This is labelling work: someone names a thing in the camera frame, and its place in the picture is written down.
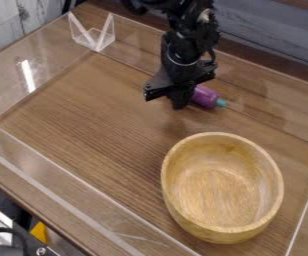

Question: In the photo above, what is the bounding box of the yellow label on equipment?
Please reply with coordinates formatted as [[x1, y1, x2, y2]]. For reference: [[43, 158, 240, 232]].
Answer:
[[29, 221, 48, 244]]

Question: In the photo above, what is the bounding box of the purple toy eggplant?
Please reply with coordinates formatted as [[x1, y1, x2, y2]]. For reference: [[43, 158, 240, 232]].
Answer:
[[191, 85, 227, 108]]

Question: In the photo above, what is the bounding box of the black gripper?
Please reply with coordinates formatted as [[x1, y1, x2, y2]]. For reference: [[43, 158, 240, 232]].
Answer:
[[143, 37, 216, 110]]

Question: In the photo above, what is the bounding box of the black cable lower left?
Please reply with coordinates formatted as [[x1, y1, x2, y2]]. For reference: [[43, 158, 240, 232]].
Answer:
[[0, 227, 31, 256]]

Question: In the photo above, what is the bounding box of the brown wooden bowl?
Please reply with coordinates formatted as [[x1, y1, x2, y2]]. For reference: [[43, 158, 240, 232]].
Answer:
[[160, 132, 284, 244]]

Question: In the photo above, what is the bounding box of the clear acrylic corner bracket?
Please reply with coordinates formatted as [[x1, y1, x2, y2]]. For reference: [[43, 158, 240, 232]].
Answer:
[[67, 13, 115, 53]]

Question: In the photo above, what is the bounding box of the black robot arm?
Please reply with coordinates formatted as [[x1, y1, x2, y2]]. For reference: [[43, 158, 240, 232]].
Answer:
[[119, 0, 219, 109]]

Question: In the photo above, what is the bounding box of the clear acrylic tray wall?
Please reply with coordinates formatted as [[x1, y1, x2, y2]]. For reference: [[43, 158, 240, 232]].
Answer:
[[0, 127, 199, 256]]

